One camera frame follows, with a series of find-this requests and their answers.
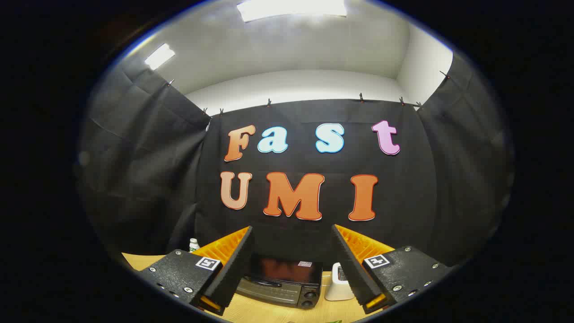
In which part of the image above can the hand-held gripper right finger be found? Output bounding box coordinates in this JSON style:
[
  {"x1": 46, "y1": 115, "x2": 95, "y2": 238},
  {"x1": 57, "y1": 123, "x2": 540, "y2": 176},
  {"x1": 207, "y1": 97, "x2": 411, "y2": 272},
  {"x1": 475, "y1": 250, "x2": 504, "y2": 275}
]
[{"x1": 331, "y1": 224, "x2": 454, "y2": 314}]

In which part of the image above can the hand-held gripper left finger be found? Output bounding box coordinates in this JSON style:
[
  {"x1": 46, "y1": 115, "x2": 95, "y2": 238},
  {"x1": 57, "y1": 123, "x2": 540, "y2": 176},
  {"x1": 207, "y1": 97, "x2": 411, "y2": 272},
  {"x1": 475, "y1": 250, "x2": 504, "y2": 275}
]
[{"x1": 135, "y1": 226, "x2": 255, "y2": 317}]

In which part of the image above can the black toaster oven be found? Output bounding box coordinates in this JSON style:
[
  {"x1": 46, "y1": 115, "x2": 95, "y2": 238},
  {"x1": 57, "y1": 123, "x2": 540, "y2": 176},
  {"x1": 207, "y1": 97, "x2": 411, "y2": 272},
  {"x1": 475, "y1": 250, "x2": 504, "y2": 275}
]
[{"x1": 235, "y1": 255, "x2": 323, "y2": 310}]

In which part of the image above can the white toaster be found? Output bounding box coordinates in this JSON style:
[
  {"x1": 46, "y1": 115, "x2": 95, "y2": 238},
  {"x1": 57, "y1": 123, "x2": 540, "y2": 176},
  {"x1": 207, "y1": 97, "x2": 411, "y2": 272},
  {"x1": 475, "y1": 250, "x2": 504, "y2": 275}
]
[{"x1": 325, "y1": 262, "x2": 356, "y2": 301}]

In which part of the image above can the black backdrop cloth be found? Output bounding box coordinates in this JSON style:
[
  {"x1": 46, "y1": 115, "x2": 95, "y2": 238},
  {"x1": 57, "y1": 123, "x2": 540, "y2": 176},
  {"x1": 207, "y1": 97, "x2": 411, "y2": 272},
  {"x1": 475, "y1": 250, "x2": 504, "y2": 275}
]
[{"x1": 76, "y1": 52, "x2": 515, "y2": 271}]

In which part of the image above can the small ceiling light panel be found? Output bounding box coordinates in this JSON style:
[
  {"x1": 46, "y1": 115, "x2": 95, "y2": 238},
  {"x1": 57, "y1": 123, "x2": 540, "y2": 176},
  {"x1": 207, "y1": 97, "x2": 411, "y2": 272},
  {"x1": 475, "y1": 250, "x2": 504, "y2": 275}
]
[{"x1": 144, "y1": 43, "x2": 176, "y2": 71}]

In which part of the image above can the large ceiling light panel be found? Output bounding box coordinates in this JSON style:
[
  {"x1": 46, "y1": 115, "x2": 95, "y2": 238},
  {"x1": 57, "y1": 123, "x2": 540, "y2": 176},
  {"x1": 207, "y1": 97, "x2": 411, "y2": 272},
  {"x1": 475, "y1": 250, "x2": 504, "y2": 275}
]
[{"x1": 237, "y1": 0, "x2": 348, "y2": 23}]

